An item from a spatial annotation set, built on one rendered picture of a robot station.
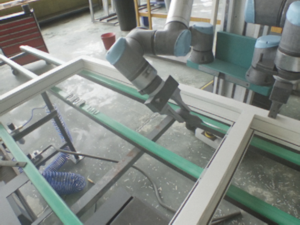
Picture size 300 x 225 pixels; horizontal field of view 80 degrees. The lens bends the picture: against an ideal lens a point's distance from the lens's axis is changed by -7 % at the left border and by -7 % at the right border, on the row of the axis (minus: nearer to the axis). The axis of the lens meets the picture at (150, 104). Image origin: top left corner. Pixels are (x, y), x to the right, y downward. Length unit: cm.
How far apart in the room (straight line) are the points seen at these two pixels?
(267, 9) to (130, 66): 46
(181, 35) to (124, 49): 19
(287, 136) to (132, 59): 58
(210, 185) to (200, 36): 112
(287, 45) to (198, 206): 46
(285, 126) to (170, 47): 46
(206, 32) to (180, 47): 81
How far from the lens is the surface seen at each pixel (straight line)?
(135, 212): 88
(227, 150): 61
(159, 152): 67
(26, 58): 401
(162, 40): 67
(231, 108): 77
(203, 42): 147
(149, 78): 62
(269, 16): 72
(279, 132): 78
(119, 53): 60
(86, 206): 69
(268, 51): 126
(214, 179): 54
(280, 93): 64
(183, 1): 79
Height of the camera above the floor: 140
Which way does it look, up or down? 38 degrees down
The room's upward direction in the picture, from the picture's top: 7 degrees counter-clockwise
